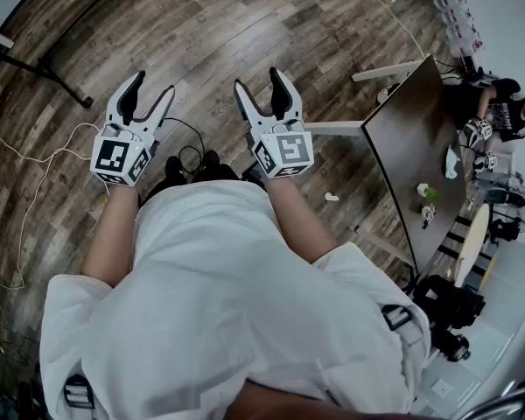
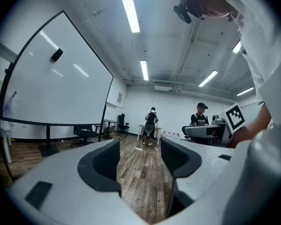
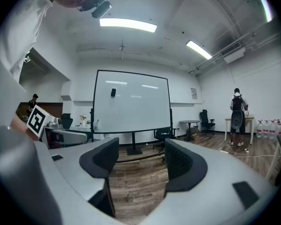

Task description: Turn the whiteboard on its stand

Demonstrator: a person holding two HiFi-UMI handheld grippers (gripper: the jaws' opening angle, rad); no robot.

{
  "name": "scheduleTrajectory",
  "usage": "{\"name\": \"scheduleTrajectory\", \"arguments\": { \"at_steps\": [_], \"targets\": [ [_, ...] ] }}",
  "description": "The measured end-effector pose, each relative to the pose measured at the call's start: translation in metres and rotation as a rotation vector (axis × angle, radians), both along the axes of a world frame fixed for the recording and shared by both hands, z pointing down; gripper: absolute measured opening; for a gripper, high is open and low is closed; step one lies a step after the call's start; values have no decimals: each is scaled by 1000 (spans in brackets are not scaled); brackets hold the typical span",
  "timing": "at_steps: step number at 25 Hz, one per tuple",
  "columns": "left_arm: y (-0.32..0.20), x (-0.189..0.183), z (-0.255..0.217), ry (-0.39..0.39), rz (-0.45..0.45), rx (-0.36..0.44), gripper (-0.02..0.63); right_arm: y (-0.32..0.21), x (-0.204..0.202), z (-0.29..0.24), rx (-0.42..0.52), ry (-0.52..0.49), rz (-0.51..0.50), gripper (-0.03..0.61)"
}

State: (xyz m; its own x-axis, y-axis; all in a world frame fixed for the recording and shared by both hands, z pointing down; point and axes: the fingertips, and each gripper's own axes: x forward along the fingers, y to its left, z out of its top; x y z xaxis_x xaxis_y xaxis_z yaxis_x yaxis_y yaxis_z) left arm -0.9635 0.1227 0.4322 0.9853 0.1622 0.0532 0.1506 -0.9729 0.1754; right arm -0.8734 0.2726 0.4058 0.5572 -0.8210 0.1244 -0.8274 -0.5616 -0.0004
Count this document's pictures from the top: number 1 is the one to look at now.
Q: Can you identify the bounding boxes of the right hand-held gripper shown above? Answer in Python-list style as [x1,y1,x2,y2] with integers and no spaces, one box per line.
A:
[233,66,314,179]

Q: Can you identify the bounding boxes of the light blue cloth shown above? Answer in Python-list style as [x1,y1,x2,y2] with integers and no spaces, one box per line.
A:
[444,144,463,179]

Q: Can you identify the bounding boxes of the person's left black shoe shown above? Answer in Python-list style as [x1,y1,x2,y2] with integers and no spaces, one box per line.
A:
[164,155,184,182]

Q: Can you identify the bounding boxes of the person's left forearm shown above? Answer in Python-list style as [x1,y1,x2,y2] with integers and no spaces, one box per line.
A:
[81,184,141,289]

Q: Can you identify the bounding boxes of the small white figurine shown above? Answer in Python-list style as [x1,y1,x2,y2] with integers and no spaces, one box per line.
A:
[420,204,437,230]

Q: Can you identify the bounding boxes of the black cable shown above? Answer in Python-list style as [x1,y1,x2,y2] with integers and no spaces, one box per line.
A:
[163,116,207,177]

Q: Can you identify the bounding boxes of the dark table with white legs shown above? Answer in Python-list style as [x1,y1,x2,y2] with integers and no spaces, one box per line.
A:
[304,54,470,277]

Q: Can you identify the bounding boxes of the person's white shirt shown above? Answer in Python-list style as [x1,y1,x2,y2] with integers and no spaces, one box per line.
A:
[38,179,433,420]

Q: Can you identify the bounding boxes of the black equipment bag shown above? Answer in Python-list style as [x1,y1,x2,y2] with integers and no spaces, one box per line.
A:
[413,273,487,363]

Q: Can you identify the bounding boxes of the person's black trousers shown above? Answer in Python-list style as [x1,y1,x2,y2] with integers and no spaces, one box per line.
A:
[140,164,266,205]

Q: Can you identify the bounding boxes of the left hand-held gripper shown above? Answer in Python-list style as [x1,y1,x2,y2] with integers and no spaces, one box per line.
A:
[90,69,177,188]

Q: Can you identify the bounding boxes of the white cable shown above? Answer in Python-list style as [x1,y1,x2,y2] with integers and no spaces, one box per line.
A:
[352,0,430,60]
[0,122,111,323]

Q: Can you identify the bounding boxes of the person's right forearm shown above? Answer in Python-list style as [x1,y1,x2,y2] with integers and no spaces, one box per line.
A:
[264,173,339,267]

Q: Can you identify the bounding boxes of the round beige table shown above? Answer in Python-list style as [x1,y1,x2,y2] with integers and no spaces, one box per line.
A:
[453,202,492,289]

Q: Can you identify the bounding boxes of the grey head mount rim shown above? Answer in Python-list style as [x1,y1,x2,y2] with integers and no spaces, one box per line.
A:
[457,378,525,420]

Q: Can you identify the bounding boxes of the pack of water bottles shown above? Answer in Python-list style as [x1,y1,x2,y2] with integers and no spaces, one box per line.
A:
[432,0,487,56]

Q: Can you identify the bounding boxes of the grey harness buckle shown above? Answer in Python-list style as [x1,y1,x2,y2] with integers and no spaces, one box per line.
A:
[63,374,96,410]
[381,303,425,347]

